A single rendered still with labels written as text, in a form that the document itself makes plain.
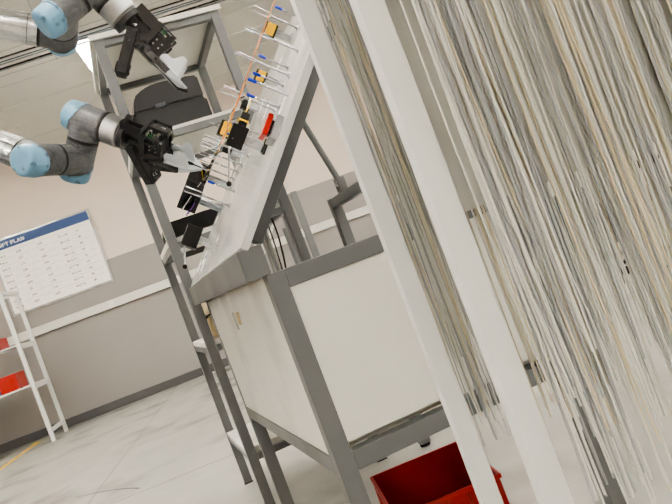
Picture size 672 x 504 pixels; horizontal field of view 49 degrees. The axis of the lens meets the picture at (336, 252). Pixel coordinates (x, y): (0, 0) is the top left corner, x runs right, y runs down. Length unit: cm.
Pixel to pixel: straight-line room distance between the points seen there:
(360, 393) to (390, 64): 89
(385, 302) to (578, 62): 85
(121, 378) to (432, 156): 875
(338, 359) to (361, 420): 13
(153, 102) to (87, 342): 678
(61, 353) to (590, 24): 897
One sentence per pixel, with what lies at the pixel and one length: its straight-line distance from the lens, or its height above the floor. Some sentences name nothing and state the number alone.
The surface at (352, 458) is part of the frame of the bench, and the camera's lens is 155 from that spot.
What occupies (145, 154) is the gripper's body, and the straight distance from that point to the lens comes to 181.
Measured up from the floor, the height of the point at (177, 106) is 154.
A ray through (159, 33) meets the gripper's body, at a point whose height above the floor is 141.
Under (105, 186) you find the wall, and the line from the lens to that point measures 951.
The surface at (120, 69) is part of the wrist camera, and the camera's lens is 179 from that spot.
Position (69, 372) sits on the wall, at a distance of 954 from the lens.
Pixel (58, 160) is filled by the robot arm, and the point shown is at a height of 122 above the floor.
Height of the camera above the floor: 78
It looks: level
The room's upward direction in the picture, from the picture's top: 21 degrees counter-clockwise
